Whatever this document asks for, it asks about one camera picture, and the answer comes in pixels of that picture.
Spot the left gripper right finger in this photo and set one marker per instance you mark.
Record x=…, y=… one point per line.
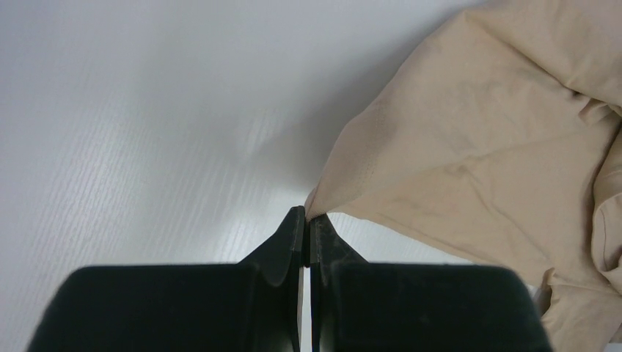
x=358, y=305

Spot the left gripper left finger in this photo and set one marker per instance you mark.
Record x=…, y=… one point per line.
x=252, y=305

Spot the beige t shirt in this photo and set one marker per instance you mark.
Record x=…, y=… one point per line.
x=499, y=141

